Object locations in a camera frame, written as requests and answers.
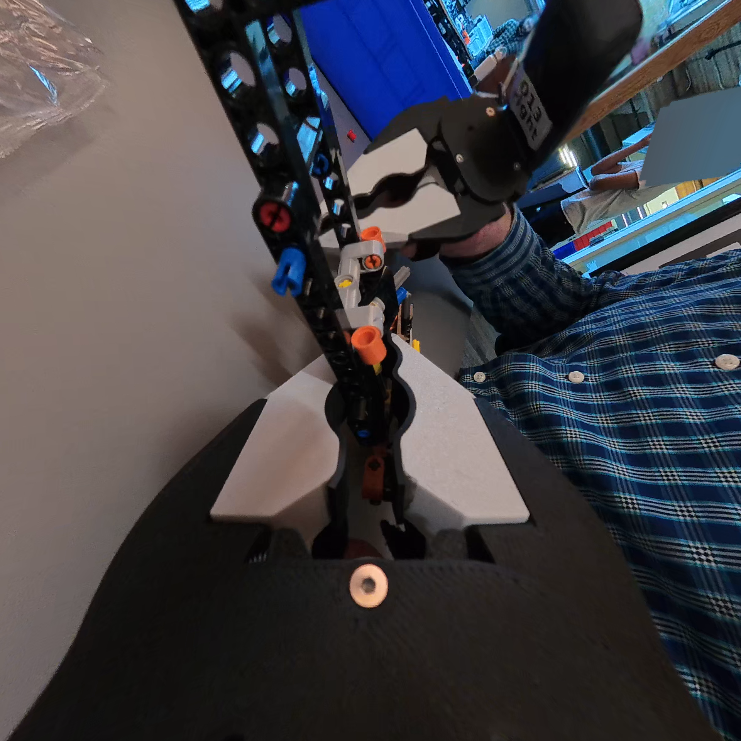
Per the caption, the clear plastic bag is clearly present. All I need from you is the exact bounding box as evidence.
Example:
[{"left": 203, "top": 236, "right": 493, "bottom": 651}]
[{"left": 0, "top": 0, "right": 111, "bottom": 160}]

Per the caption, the person's right forearm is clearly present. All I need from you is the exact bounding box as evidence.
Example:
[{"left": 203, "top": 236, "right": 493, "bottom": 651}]
[{"left": 443, "top": 208, "right": 597, "bottom": 357}]

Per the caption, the person's right hand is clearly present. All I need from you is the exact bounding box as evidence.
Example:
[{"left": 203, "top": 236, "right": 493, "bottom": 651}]
[{"left": 437, "top": 205, "right": 519, "bottom": 264}]

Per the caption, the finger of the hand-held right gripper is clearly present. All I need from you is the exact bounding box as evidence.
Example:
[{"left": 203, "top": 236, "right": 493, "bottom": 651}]
[
  {"left": 317, "top": 176, "right": 465, "bottom": 250},
  {"left": 346, "top": 126, "right": 434, "bottom": 203}
]

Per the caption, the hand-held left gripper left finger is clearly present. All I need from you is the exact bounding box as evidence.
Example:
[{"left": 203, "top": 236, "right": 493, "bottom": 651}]
[{"left": 210, "top": 354, "right": 351, "bottom": 542}]

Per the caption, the wooden beam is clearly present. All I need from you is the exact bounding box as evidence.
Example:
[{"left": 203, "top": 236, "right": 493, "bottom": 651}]
[{"left": 573, "top": 0, "right": 741, "bottom": 142}]

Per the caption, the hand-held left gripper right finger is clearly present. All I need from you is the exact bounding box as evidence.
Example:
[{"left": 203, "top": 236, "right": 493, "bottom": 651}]
[{"left": 379, "top": 331, "right": 531, "bottom": 536}]

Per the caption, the person's blue plaid shirt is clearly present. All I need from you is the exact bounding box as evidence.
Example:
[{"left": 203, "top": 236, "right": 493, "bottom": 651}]
[{"left": 457, "top": 249, "right": 741, "bottom": 741}]

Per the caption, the blue plastic bin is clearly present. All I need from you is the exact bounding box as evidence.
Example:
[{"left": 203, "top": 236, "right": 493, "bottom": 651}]
[{"left": 298, "top": 0, "right": 472, "bottom": 140}]

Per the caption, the black lego technic chassis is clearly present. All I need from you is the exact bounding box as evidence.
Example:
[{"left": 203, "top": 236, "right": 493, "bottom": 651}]
[{"left": 174, "top": 0, "right": 420, "bottom": 510}]

